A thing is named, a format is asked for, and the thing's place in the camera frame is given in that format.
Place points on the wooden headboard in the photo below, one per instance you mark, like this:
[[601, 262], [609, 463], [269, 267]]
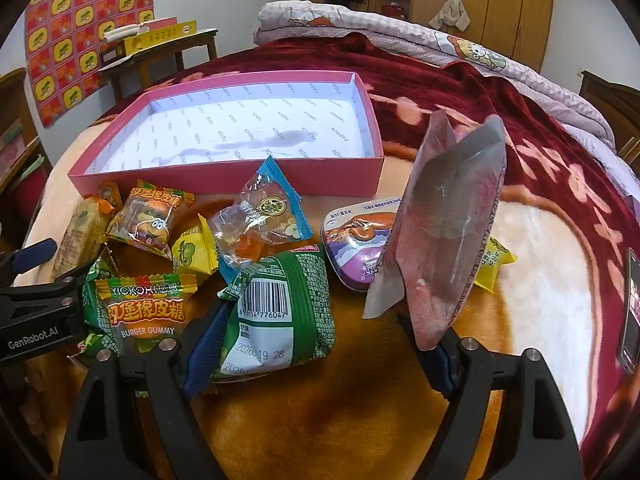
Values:
[[612, 105]]

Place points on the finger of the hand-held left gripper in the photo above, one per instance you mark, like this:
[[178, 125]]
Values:
[[75, 274], [35, 255]]

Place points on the green pea snack packet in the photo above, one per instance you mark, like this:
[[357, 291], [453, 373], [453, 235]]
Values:
[[95, 280]]

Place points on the dark wooden table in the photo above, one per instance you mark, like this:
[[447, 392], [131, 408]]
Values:
[[165, 55]]

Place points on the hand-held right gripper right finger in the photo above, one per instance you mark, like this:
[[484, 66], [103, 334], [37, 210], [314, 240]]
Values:
[[440, 367]]

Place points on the orange biscuit packet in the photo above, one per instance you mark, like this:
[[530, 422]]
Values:
[[80, 230]]

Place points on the pink cardboard box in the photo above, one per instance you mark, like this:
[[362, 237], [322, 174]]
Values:
[[250, 130]]

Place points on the yellow cardboard box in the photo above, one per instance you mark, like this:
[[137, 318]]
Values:
[[160, 35]]

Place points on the white rolled item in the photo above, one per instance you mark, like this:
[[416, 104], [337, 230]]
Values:
[[125, 31]]

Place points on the clear blue-edged jelly packet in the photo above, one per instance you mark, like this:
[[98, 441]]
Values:
[[257, 220]]

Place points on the pink translucent snack packet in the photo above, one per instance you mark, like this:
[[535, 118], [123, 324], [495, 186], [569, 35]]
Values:
[[450, 240]]

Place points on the burger gummy packet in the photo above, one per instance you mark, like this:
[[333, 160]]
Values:
[[147, 220], [145, 310]]

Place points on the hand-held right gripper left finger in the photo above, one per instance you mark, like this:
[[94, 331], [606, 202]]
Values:
[[202, 360]]

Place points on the yellow candy packet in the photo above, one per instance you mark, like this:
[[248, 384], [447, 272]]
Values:
[[497, 262], [192, 250]]

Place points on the folded pink cartoon quilt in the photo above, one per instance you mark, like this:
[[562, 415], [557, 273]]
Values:
[[400, 35]]

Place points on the hanging beige cloth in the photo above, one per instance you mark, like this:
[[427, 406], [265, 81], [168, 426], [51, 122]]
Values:
[[451, 12]]

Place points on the purple candy tin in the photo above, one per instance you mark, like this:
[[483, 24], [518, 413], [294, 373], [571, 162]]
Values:
[[352, 245]]

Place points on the red and yellow wall poster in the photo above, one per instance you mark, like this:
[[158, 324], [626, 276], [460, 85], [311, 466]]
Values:
[[75, 30]]

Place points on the green barcode snack packet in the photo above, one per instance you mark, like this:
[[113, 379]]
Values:
[[280, 320]]

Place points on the wooden cabinet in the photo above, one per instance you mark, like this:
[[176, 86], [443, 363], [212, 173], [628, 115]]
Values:
[[17, 125]]

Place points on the black smartphone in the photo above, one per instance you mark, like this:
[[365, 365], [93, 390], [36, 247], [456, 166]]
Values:
[[631, 310]]

